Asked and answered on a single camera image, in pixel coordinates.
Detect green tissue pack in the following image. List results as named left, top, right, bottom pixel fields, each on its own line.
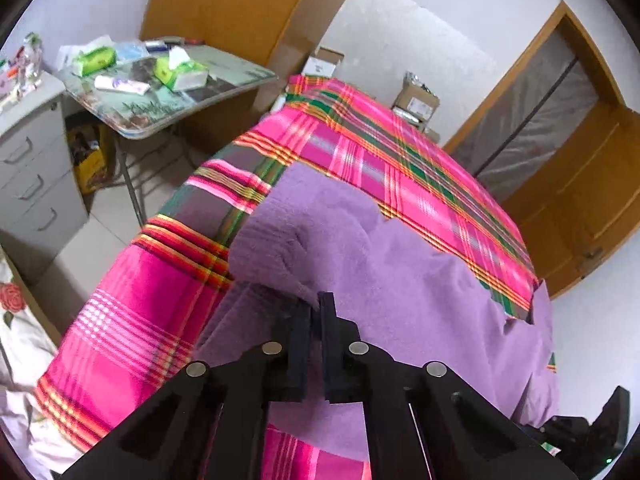
left=72, top=46, right=117, bottom=77

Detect wooden door frame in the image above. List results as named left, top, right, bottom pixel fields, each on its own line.
left=442, top=0, right=628, bottom=181

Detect wooden door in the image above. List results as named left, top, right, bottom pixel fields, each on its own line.
left=502, top=105, right=640, bottom=301

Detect wooden wardrobe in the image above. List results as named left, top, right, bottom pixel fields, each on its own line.
left=140, top=0, right=373, bottom=156

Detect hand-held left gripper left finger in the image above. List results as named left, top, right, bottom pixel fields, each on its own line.
left=60, top=300, right=312, bottom=480

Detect pink plaid blanket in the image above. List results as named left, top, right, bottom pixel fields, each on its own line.
left=35, top=75, right=558, bottom=480

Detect blue pack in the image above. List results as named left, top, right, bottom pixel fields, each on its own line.
left=116, top=40, right=151, bottom=63

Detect colourful bottle pack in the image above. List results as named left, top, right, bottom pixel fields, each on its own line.
left=0, top=32, right=43, bottom=106

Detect metal door handle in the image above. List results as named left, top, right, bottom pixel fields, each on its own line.
left=575, top=246, right=605, bottom=278

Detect white cardboard box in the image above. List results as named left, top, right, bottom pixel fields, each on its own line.
left=302, top=47, right=346, bottom=81

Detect yellow bag under table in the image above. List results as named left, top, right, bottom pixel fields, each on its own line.
left=65, top=122, right=118, bottom=196

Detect grey drawer cabinet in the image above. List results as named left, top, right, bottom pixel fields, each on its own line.
left=0, top=70, right=91, bottom=281

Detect folding table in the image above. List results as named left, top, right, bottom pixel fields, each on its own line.
left=52, top=40, right=278, bottom=228

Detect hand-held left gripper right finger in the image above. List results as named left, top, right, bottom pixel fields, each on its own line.
left=320, top=291, right=576, bottom=480

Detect purple fleece pants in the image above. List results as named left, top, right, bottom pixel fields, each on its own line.
left=192, top=162, right=561, bottom=461

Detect brown labelled cardboard box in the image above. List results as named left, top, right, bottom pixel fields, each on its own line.
left=392, top=72, right=441, bottom=122

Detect clear plastic sheet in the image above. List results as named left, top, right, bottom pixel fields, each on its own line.
left=462, top=30, right=601, bottom=203

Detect green tissue box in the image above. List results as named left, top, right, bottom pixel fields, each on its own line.
left=154, top=46, right=208, bottom=92

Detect white floral bedding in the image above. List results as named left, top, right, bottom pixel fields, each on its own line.
left=0, top=245, right=86, bottom=476

